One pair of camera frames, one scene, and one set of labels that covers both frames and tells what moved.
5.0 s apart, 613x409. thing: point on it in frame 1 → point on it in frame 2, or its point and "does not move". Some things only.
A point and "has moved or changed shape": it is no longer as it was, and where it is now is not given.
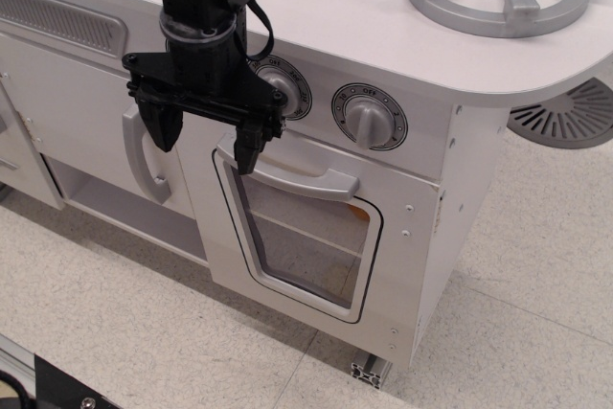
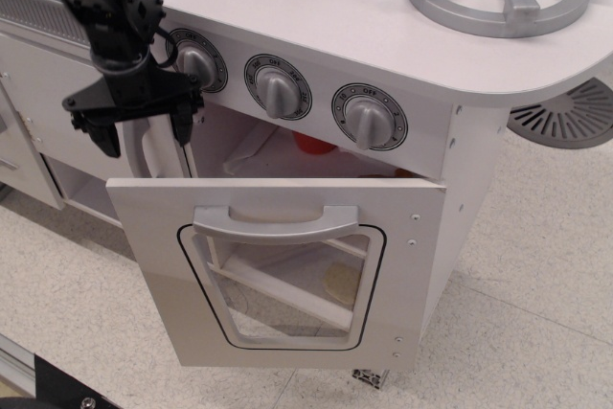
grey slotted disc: x=576 y=120 does not move
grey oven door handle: x=295 y=166 → x=332 y=220
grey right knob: x=371 y=116 does not move
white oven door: x=339 y=243 has moved or changed shape
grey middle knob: x=288 y=79 does not move
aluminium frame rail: x=18 y=362 does not move
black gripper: x=214 y=78 → x=132 y=88
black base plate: x=56 y=389 does not move
